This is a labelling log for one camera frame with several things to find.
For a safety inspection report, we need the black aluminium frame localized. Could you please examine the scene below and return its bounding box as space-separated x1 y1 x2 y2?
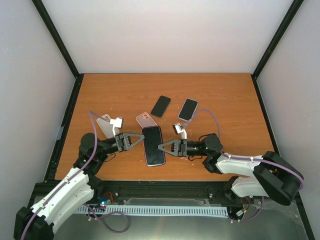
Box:
14 0 316 240

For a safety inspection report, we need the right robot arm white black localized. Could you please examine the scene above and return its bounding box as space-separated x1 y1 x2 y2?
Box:
158 133 304 206

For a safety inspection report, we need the small circuit board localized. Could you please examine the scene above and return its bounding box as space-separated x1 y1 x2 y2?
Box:
97 191 114 208

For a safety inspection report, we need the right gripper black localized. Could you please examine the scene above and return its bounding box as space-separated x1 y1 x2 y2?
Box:
157 138 209 157

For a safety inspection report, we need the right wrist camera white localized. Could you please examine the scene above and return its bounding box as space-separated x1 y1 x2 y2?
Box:
172 122 188 140

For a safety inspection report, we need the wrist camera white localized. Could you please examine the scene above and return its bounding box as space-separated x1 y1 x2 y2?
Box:
172 122 188 140
109 117 124 136

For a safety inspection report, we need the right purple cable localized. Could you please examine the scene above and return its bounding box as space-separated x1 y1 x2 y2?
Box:
183 108 306 193

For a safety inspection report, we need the light blue phone case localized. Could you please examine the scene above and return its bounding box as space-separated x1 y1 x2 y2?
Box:
177 98 199 122

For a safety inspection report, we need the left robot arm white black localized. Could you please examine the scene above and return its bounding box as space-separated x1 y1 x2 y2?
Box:
13 132 145 240

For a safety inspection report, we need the light blue cable duct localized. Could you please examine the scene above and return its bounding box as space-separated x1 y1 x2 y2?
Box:
74 204 229 218

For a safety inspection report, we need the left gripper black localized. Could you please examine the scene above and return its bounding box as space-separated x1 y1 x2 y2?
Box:
94 132 145 157

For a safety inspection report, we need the white phone case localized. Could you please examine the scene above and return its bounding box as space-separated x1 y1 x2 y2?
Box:
96 114 115 139

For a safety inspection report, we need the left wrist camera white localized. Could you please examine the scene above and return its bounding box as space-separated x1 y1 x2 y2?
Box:
109 117 124 136

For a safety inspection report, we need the black phone green edge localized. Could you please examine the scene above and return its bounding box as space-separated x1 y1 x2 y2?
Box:
150 95 171 118

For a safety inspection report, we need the black phone case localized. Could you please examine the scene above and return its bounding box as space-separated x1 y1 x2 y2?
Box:
141 126 167 167

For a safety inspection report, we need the pink phone case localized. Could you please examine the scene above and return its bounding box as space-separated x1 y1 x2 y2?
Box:
135 112 157 129

